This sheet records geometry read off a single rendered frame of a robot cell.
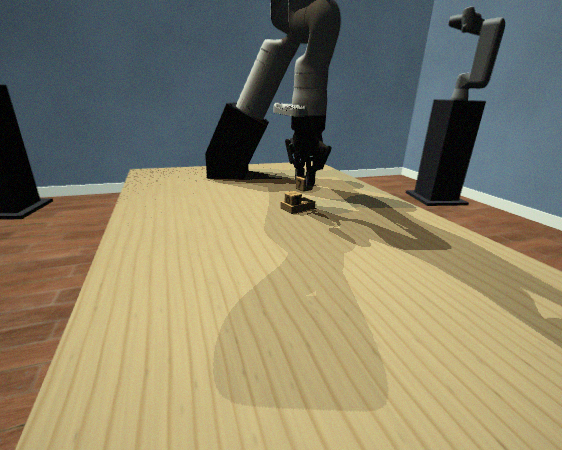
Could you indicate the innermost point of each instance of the tan shallow rectangular tray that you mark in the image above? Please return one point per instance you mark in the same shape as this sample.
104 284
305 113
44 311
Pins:
305 205

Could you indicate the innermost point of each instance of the tan wooden cube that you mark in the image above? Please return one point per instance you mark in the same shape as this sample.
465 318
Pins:
300 183
293 198

